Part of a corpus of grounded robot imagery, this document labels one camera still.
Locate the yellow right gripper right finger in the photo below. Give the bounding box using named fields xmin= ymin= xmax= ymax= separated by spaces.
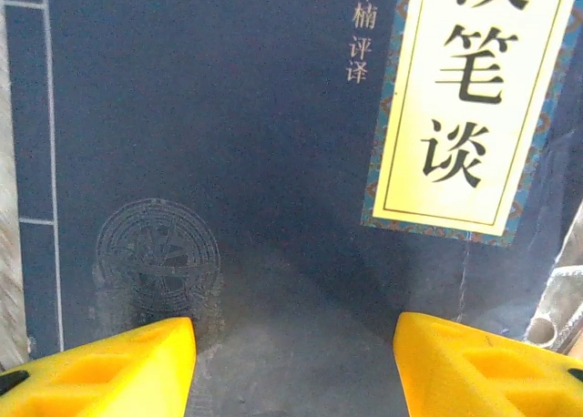
xmin=392 ymin=311 xmax=583 ymax=417

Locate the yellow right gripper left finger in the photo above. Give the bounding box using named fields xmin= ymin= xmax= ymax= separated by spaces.
xmin=0 ymin=316 xmax=198 ymax=417

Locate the navy blue backpack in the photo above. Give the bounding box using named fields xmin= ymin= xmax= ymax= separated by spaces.
xmin=523 ymin=20 xmax=583 ymax=361

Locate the dark blue book four-character label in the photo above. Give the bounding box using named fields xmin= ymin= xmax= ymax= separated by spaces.
xmin=3 ymin=0 xmax=570 ymax=417

